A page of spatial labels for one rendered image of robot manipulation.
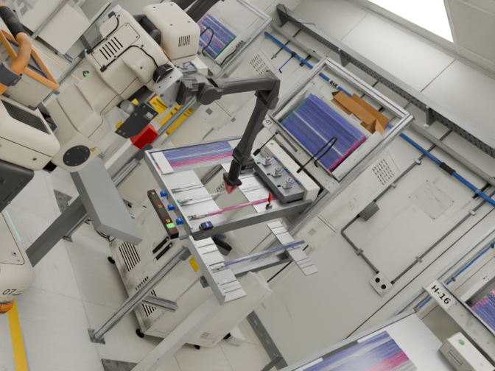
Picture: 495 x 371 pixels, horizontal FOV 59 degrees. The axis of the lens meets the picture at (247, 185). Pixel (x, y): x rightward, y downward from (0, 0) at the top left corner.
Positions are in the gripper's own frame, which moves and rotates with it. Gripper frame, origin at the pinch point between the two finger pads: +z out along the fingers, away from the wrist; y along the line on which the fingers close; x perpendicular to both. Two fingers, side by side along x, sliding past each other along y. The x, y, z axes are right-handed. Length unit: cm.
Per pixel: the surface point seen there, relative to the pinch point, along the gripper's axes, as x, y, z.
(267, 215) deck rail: -11.8, -21.2, 0.8
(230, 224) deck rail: 9.6, -21.1, 2.9
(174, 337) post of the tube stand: 45, -49, 40
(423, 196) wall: -194, 3, 38
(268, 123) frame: -47, 42, -15
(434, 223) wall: -187, -20, 46
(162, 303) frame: 40, -25, 46
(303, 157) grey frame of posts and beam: -47.2, 3.1, -15.4
